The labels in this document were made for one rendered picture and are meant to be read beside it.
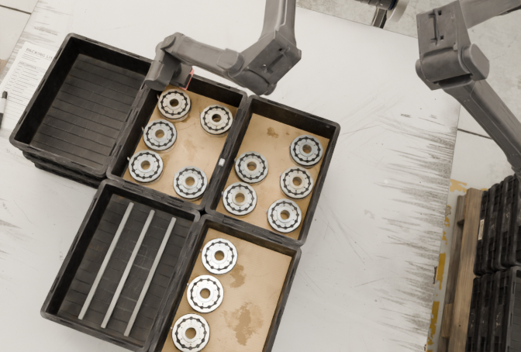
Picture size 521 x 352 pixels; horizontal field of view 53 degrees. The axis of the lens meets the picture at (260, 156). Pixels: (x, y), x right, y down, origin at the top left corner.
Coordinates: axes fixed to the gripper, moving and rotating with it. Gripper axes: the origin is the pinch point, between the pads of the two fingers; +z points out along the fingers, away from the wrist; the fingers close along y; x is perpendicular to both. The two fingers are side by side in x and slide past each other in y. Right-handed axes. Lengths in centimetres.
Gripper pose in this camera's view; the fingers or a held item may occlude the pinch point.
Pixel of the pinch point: (176, 83)
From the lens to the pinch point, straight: 160.3
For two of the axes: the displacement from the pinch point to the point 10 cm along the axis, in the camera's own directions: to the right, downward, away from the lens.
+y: 9.4, 3.3, -1.1
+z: -0.1, 3.2, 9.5
